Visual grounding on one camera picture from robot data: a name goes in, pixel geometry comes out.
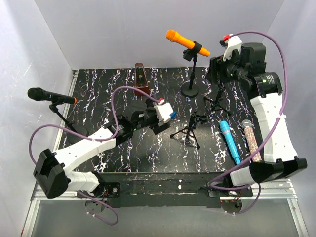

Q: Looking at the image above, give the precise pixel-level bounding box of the black round base mic stand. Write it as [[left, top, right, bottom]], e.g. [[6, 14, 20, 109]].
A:
[[181, 41, 202, 98]]

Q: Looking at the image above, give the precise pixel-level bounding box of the purple cable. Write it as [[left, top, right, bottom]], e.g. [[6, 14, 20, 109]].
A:
[[207, 31, 289, 215], [29, 86, 163, 226]]

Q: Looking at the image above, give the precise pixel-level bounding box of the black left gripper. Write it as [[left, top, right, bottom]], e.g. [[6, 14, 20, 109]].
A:
[[132, 96, 170, 134]]

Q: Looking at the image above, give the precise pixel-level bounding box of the brown metronome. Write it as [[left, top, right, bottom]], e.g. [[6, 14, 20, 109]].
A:
[[134, 63, 150, 95]]

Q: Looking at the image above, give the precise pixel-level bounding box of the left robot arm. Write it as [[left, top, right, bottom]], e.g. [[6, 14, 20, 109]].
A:
[[34, 102, 176, 199]]

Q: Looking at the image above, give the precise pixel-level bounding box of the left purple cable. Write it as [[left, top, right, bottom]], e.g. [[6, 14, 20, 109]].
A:
[[29, 86, 163, 226]]

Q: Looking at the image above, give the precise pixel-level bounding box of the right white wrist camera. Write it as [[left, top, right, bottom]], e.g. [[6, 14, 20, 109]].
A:
[[220, 34, 242, 62]]

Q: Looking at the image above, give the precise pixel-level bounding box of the black microphone orange tip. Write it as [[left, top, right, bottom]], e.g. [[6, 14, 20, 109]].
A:
[[27, 87, 77, 104]]

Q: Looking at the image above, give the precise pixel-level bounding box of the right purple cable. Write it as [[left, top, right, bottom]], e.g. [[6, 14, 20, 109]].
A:
[[207, 31, 289, 215]]

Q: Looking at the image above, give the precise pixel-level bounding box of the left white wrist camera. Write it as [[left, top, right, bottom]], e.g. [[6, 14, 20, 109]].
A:
[[154, 98, 174, 126]]

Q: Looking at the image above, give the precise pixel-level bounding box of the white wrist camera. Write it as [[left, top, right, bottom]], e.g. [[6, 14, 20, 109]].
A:
[[220, 34, 242, 62], [154, 98, 174, 126]]

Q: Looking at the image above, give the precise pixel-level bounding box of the black stand for black mic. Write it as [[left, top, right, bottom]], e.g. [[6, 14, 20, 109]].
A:
[[48, 97, 89, 145]]

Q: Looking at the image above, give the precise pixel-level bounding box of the black shock mount tripod stand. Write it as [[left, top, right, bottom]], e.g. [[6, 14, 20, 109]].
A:
[[203, 83, 232, 116]]

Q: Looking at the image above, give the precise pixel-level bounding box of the black tripod stand blue mic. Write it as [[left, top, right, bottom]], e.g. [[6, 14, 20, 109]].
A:
[[169, 111, 207, 150]]

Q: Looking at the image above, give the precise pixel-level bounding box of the blue microphone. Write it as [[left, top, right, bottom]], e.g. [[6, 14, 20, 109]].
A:
[[220, 120, 241, 164]]

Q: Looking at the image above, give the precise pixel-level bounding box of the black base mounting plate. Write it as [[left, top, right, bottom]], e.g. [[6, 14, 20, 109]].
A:
[[91, 172, 240, 208]]

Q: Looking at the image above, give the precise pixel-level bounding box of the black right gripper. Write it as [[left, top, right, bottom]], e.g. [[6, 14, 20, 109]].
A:
[[204, 49, 247, 85]]

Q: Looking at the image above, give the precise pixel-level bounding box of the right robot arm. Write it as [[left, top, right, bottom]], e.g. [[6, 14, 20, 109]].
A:
[[210, 41, 308, 196]]

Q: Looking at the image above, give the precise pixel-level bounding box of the blue white toy block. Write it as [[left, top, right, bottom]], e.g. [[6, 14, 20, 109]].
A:
[[170, 111, 177, 119]]

